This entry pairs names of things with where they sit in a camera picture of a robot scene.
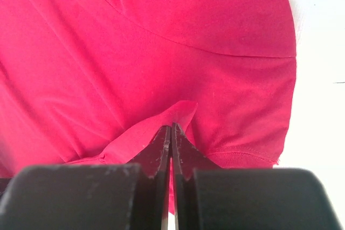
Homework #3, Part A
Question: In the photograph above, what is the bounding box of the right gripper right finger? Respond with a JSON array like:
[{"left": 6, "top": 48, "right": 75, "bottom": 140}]
[{"left": 171, "top": 124, "right": 341, "bottom": 229}]

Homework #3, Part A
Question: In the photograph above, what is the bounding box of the magenta t shirt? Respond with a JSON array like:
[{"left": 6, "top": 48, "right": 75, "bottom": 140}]
[{"left": 1, "top": 0, "right": 296, "bottom": 177}]

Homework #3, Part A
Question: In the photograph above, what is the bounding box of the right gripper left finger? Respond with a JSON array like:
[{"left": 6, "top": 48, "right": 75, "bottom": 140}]
[{"left": 1, "top": 126, "right": 171, "bottom": 229}]

